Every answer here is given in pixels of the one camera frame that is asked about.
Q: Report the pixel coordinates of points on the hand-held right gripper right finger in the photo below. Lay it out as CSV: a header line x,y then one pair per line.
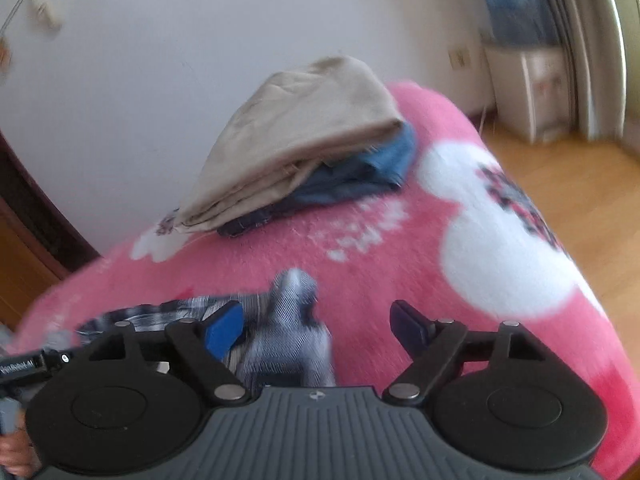
x,y
407,325

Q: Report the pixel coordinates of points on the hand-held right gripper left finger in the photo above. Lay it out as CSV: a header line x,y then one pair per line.
x,y
225,327

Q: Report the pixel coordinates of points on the black and white plaid shirt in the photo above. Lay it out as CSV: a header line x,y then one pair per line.
x,y
290,320

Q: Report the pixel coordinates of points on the person's left hand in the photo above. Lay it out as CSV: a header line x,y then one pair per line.
x,y
15,455

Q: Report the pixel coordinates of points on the pink floral blanket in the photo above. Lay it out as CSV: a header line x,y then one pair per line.
x,y
375,285

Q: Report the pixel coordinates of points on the light wooden cabinet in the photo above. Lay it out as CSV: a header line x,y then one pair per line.
x,y
20,280

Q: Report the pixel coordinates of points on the folded blue jeans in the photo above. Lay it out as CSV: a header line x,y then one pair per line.
x,y
365,175

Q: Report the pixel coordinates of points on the folded beige pants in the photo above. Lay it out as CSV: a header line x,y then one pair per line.
x,y
300,125

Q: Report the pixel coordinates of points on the white water dispenser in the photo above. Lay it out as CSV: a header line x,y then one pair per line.
x,y
525,90

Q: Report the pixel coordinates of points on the beige curtain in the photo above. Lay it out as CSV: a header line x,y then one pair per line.
x,y
595,60

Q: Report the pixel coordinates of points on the white wall outlet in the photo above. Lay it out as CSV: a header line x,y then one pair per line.
x,y
458,57

